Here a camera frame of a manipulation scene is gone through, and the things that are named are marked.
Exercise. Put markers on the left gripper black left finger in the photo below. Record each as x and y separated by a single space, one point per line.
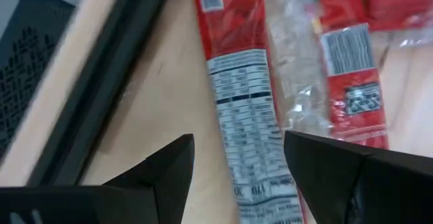
118 203

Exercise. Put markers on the red popcorn bag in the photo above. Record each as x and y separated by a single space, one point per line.
243 82
395 4

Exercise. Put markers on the black perforated panel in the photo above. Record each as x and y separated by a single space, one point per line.
23 65

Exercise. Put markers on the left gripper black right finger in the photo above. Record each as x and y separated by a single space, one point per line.
365 190

